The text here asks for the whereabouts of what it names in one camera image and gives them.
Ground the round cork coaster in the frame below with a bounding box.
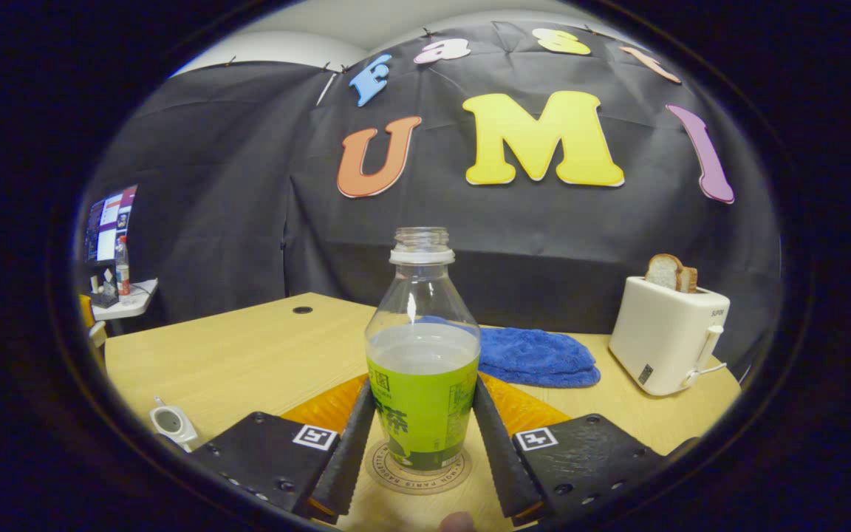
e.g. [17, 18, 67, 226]
[364, 439, 473, 497]

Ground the white side table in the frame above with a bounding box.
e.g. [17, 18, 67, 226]
[89, 278, 160, 321]

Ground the clear bottle red cap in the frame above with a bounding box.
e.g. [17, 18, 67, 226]
[115, 235, 131, 299]

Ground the computer monitor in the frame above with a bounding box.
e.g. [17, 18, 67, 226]
[83, 184, 139, 266]

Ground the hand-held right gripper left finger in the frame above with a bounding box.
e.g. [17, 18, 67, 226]
[189, 373, 378, 525]

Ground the white teacup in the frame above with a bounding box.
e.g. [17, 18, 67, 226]
[148, 396, 200, 453]

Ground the white toaster cable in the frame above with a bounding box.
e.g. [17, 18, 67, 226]
[683, 361, 729, 388]

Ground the blue towel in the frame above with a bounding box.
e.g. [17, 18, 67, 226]
[414, 316, 602, 389]

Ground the black backdrop cloth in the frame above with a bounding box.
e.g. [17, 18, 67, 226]
[75, 21, 785, 370]

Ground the green label water bottle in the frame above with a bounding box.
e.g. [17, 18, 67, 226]
[364, 226, 482, 474]

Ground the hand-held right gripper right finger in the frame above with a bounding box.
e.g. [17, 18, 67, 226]
[472, 373, 671, 527]

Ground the pale bread slice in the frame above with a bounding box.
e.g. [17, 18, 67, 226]
[645, 253, 685, 292]

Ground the white toaster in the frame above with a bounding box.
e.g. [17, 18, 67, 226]
[608, 276, 731, 398]

